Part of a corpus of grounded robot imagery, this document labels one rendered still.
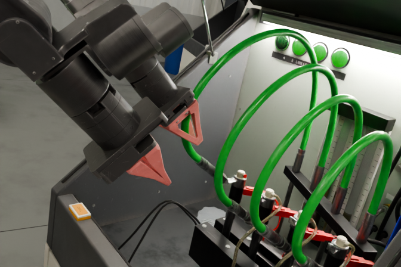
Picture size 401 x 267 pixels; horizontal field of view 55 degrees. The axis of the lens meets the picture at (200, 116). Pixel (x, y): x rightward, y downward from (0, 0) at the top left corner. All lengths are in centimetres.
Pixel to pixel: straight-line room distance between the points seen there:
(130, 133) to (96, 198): 62
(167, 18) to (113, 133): 24
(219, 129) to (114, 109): 79
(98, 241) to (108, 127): 46
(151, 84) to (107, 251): 37
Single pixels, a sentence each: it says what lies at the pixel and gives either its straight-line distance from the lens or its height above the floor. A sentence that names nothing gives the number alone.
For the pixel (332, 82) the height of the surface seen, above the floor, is 135.
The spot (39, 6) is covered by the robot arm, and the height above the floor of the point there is 142.
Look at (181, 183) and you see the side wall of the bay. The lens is 118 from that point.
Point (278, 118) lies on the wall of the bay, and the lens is 110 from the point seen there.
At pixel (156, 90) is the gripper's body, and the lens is 60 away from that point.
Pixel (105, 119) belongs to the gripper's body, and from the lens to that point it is 42.
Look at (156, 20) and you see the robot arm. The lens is 61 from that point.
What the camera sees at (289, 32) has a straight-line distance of 76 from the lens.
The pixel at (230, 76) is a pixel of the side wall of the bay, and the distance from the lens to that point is 114.
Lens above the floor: 146
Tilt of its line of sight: 18 degrees down
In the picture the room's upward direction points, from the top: 12 degrees clockwise
